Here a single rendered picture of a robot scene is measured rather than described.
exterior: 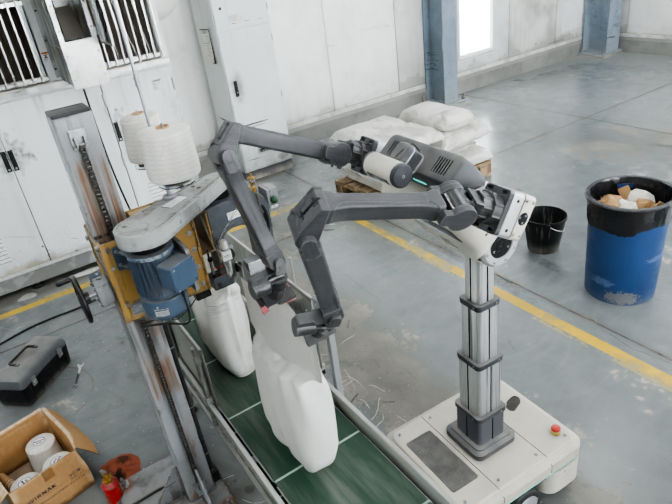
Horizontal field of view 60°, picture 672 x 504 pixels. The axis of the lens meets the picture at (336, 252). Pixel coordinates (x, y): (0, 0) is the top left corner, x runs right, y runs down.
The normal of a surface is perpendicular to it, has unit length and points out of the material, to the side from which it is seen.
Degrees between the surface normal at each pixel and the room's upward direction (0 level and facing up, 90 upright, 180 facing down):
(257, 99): 90
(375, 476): 0
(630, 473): 0
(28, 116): 90
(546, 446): 0
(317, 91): 90
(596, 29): 90
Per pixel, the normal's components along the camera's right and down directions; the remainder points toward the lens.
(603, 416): -0.12, -0.87
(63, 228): 0.55, 0.30
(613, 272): -0.54, 0.50
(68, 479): 0.75, 0.22
